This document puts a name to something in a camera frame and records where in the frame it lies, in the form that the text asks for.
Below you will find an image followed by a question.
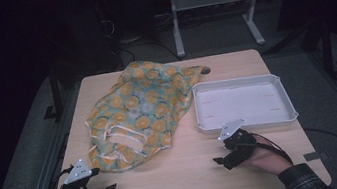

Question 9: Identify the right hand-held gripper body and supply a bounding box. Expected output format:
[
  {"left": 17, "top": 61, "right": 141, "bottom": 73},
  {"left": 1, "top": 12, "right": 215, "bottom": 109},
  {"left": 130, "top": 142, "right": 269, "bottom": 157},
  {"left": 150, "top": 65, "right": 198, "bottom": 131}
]
[{"left": 215, "top": 116, "right": 263, "bottom": 170}]

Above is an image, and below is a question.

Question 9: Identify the white plastic tray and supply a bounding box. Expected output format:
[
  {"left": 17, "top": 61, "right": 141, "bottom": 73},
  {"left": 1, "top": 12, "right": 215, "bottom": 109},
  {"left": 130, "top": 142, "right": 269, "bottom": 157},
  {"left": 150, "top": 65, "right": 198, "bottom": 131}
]
[{"left": 189, "top": 68, "right": 301, "bottom": 138}]

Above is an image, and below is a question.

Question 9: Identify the orange print cloth bag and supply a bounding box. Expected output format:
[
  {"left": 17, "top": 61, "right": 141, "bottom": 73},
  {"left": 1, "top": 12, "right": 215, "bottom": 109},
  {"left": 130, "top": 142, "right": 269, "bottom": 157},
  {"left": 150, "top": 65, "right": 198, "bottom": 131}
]
[{"left": 75, "top": 49, "right": 224, "bottom": 178}]

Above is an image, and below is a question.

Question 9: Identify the person's right hand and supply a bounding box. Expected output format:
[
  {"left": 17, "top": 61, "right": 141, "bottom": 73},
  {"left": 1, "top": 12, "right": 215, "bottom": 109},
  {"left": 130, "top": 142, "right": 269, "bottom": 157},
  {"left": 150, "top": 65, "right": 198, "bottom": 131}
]
[{"left": 240, "top": 137, "right": 294, "bottom": 181}]

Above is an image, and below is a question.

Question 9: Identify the black metal stand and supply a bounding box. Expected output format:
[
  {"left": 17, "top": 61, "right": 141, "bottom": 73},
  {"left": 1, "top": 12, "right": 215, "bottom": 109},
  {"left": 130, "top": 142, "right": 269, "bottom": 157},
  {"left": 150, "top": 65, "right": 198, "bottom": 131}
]
[
  {"left": 316, "top": 17, "right": 337, "bottom": 82},
  {"left": 35, "top": 64, "right": 67, "bottom": 124}
]

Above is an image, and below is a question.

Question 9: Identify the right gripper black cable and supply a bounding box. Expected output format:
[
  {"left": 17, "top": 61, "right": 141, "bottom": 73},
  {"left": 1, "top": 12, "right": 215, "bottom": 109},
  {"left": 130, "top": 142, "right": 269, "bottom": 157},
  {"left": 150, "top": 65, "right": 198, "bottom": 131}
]
[{"left": 250, "top": 127, "right": 294, "bottom": 170}]

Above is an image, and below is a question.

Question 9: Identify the round table cable hole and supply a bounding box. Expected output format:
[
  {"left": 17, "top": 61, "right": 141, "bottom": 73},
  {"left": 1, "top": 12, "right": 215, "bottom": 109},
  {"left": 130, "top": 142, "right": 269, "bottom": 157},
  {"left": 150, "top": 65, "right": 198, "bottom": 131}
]
[{"left": 199, "top": 65, "right": 213, "bottom": 76}]

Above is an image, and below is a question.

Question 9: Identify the tangle of floor cables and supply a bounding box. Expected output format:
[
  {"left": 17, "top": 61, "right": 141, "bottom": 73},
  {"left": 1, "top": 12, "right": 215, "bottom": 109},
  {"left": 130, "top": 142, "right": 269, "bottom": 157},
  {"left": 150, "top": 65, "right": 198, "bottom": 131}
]
[{"left": 99, "top": 8, "right": 184, "bottom": 73}]

